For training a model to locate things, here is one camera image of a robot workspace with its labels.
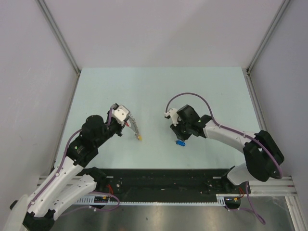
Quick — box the red handled metal key holder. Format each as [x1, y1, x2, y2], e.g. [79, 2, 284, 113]
[126, 116, 141, 135]

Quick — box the key with blue cap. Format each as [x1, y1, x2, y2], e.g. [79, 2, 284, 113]
[175, 140, 186, 147]

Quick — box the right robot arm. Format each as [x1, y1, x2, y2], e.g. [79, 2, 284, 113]
[165, 105, 284, 193]

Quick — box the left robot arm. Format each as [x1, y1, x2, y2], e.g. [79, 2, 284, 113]
[4, 109, 130, 231]

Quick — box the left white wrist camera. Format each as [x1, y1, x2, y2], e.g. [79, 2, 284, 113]
[111, 103, 131, 126]

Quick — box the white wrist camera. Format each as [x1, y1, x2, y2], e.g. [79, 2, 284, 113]
[111, 103, 131, 126]
[164, 108, 179, 126]

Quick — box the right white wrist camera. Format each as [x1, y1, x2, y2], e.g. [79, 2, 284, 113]
[164, 108, 179, 126]

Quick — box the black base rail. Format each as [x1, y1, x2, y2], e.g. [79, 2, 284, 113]
[102, 169, 245, 203]

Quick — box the right aluminium corner post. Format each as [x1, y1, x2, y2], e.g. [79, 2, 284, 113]
[245, 0, 292, 73]

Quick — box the aluminium corner post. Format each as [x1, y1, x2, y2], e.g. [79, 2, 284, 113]
[35, 0, 81, 76]
[245, 0, 292, 73]

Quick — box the white cable duct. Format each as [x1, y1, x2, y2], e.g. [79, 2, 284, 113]
[77, 194, 238, 207]

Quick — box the left aluminium corner post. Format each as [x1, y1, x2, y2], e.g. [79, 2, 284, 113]
[35, 0, 81, 76]

